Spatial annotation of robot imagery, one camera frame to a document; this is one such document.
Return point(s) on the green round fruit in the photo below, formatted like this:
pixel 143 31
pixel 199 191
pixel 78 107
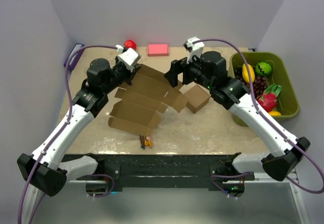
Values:
pixel 263 68

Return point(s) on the yellow mango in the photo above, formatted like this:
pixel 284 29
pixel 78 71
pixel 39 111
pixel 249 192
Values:
pixel 248 74

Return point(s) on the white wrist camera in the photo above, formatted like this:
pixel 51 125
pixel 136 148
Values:
pixel 194 47
pixel 127 56

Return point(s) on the red apple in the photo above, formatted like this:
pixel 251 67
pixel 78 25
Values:
pixel 130 44

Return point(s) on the red dragon fruit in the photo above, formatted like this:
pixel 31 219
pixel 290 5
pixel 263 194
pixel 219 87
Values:
pixel 268 99

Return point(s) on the purple blue box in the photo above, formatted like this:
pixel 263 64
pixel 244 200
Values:
pixel 75 58

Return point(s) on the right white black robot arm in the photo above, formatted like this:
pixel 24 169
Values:
pixel 209 71

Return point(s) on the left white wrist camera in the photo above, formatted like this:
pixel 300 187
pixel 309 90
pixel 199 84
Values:
pixel 127 56

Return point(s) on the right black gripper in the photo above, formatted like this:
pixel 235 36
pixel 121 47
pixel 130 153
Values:
pixel 179 66

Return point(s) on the small folded cardboard box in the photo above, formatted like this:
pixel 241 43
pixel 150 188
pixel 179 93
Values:
pixel 197 98

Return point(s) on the purple grapes bunch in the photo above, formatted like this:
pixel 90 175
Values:
pixel 259 85

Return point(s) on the olive green plastic bin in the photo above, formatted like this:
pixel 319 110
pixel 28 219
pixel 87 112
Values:
pixel 287 103

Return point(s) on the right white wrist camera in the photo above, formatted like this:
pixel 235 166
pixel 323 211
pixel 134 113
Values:
pixel 194 47

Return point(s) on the small snack wrapper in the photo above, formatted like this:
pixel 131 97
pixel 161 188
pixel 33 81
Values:
pixel 145 141

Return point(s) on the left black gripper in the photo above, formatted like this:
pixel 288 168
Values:
pixel 130 75

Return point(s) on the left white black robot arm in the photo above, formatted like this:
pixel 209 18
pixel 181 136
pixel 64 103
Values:
pixel 44 168

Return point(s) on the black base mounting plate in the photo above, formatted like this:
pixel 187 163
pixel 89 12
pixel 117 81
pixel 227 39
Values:
pixel 210 172

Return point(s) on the large brown cardboard box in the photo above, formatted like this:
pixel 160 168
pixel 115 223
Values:
pixel 141 104

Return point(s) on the pink rectangular box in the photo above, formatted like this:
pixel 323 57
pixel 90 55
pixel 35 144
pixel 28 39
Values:
pixel 157 50

